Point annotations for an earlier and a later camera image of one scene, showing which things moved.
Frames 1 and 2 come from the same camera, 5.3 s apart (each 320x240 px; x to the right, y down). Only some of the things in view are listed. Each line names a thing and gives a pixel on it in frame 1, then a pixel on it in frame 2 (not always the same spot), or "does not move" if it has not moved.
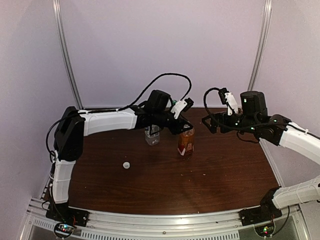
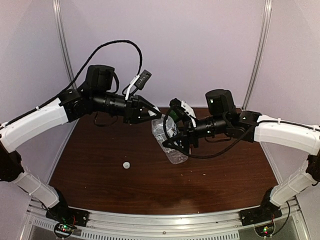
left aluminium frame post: [56, 10] does not move
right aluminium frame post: [263, 46] does not move
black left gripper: [177, 129] to [135, 115]
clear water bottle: [152, 135] to [176, 154]
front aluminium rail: [223, 225] does not move
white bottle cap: [126, 165] does not move
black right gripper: [222, 116] to [187, 130]
